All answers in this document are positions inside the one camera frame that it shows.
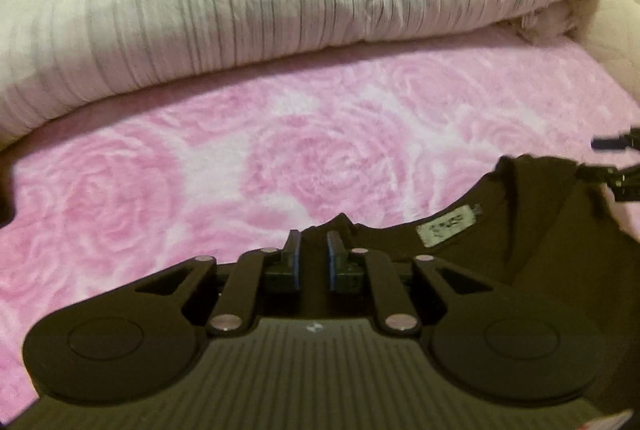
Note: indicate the pink rose bed blanket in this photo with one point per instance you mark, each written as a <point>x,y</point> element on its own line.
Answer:
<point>200,169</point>

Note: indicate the dark brown shirt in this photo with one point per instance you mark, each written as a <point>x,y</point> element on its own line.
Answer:
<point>540,230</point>

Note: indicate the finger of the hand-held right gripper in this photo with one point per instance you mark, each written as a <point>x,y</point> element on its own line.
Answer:
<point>620,141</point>
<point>625,180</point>

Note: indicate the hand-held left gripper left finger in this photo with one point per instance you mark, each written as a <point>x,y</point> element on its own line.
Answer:
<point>296,260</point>

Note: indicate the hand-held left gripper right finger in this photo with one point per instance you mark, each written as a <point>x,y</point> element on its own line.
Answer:
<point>331,262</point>

